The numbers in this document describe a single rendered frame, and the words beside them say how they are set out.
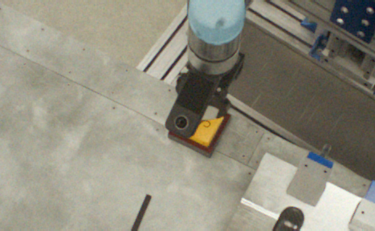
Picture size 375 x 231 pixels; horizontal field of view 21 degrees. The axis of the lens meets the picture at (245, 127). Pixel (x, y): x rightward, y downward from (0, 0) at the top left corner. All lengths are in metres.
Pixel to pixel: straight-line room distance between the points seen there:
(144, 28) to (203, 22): 1.35
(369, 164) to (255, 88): 0.32
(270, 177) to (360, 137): 0.81
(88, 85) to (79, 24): 0.97
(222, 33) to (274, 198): 0.34
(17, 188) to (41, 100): 0.16
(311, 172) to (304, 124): 0.82
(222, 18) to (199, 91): 0.19
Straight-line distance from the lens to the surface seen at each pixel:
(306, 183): 1.58
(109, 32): 2.70
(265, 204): 1.59
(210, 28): 1.36
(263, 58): 2.44
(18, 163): 1.71
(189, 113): 1.52
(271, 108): 2.39
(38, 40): 1.80
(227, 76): 1.56
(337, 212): 1.60
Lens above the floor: 2.40
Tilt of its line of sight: 67 degrees down
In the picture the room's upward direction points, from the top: 12 degrees clockwise
